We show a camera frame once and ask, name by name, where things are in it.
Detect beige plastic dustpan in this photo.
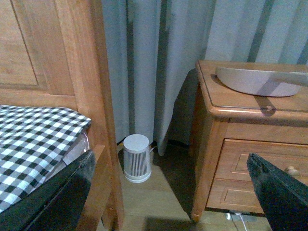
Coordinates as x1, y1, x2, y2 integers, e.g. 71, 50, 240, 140
215, 67, 308, 97

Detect white cable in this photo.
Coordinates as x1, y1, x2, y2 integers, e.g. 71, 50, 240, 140
226, 211, 248, 231

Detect black white checkered bedsheet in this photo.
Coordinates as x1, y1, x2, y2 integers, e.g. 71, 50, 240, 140
0, 105, 91, 212

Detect wooden nightstand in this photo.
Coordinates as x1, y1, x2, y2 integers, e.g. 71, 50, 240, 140
190, 60, 308, 222

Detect white mattress edge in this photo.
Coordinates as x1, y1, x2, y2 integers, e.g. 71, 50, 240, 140
62, 131, 90, 166

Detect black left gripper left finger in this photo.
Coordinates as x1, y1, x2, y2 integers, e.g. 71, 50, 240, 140
0, 150, 95, 231

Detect grey curtain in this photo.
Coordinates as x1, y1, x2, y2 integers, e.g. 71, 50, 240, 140
102, 0, 308, 154

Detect wooden bed headboard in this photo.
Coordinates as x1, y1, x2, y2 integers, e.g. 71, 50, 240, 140
0, 0, 124, 231

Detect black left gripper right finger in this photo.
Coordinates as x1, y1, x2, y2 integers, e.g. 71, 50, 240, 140
246, 153, 308, 231

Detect round wooden drawer knob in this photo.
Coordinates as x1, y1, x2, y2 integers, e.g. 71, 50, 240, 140
285, 166, 299, 176

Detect white cylindrical air purifier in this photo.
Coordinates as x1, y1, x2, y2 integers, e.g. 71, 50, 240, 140
123, 134, 152, 183

